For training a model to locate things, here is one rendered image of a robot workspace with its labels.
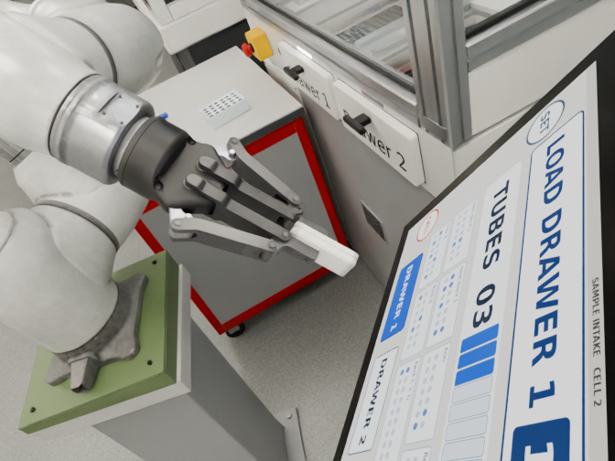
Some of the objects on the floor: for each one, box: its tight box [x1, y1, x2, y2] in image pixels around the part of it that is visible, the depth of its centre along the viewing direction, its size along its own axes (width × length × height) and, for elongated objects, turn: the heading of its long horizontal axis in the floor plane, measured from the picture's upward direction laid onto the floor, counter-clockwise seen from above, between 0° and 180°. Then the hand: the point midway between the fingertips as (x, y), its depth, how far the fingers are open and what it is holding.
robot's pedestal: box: [32, 264, 307, 461], centre depth 115 cm, size 30×30×76 cm
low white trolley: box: [135, 46, 352, 338], centre depth 174 cm, size 58×62×76 cm
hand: (320, 249), depth 47 cm, fingers closed
